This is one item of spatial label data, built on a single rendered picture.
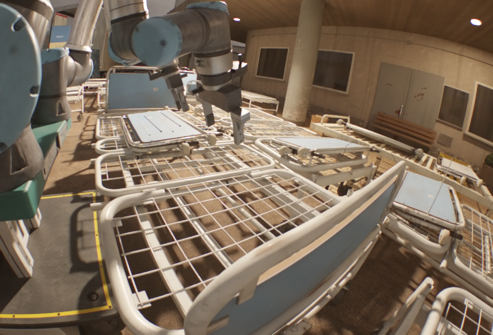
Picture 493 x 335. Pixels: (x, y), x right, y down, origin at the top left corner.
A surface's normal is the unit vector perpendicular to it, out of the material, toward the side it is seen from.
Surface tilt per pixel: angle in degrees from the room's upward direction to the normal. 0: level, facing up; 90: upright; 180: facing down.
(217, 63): 105
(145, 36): 115
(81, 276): 0
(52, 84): 90
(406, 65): 90
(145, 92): 90
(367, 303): 0
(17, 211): 90
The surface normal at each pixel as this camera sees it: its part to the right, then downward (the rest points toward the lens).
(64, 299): 0.15, -0.93
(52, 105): 0.86, -0.04
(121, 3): 0.18, 0.59
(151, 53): -0.43, 0.61
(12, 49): 0.84, 0.37
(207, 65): -0.22, 0.65
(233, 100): 0.69, 0.44
